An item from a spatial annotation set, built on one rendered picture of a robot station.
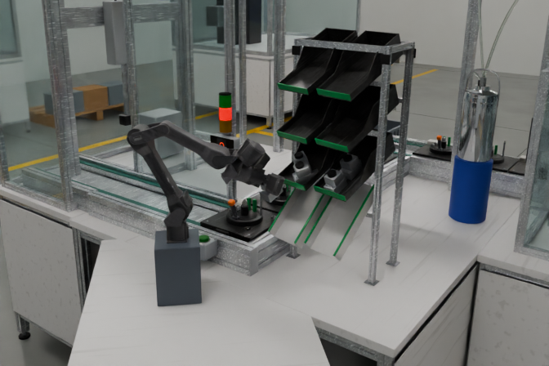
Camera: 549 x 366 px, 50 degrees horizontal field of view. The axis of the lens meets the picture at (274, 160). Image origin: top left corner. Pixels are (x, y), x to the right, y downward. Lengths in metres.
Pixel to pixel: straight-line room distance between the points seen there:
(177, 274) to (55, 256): 1.10
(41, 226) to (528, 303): 2.08
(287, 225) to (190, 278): 0.40
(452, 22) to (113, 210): 10.92
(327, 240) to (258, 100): 5.40
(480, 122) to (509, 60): 10.07
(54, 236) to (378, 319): 1.56
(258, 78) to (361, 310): 5.53
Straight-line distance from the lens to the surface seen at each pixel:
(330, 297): 1.96
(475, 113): 2.49
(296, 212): 2.06
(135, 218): 2.41
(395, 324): 1.87
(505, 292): 2.40
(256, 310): 1.89
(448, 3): 12.84
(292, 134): 1.93
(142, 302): 1.97
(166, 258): 1.85
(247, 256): 2.05
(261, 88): 7.22
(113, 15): 2.93
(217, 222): 2.22
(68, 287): 2.89
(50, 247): 2.89
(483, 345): 2.54
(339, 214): 1.99
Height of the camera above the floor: 1.87
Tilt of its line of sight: 18 degrees down
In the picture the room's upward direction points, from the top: 1 degrees clockwise
